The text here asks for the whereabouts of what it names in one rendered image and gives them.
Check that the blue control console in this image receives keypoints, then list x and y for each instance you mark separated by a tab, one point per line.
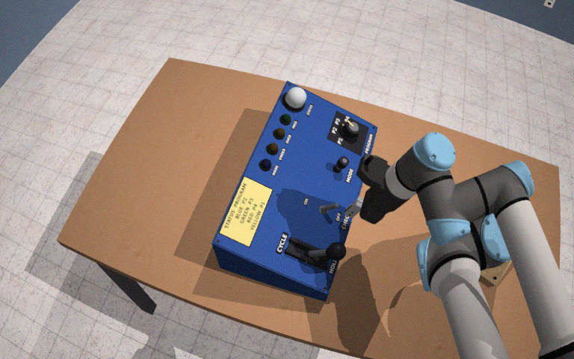
280	211

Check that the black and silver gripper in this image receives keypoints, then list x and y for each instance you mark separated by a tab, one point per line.
387	194

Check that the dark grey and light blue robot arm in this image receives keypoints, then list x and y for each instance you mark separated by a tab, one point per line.
488	218

